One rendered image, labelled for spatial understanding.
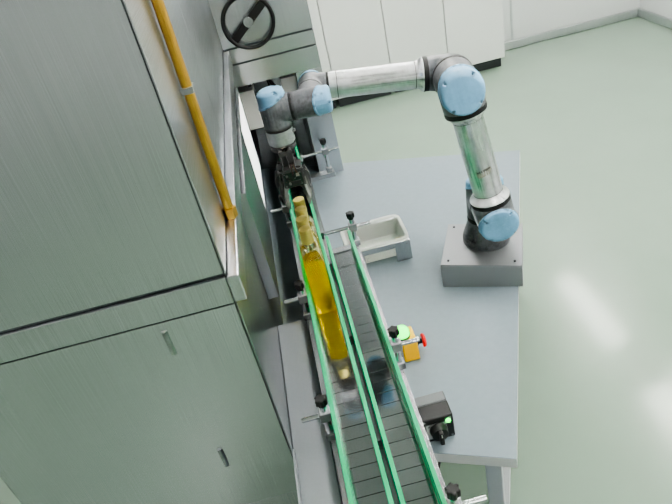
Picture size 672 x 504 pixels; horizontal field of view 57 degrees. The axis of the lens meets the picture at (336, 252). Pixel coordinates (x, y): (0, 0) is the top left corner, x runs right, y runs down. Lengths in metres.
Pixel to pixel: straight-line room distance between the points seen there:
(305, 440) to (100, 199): 0.75
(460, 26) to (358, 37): 0.90
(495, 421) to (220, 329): 0.76
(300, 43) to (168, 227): 1.67
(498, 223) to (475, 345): 0.36
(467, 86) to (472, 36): 4.21
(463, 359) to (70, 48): 1.27
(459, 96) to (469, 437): 0.85
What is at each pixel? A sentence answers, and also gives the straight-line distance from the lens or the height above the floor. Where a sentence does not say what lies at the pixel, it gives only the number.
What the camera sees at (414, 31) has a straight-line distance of 5.68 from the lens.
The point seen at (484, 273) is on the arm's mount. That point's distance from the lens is 2.00.
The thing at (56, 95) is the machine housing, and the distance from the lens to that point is 1.04.
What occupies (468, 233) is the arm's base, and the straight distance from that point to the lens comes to 2.05.
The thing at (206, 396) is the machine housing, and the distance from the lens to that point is 1.35.
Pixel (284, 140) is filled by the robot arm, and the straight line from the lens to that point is 1.70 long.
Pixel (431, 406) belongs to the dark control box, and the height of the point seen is 0.84.
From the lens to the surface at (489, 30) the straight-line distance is 5.90.
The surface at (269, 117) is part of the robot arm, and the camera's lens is 1.67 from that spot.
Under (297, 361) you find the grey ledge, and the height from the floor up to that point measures 0.88.
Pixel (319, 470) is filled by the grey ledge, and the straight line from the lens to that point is 1.45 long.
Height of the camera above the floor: 2.01
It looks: 33 degrees down
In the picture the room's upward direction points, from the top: 14 degrees counter-clockwise
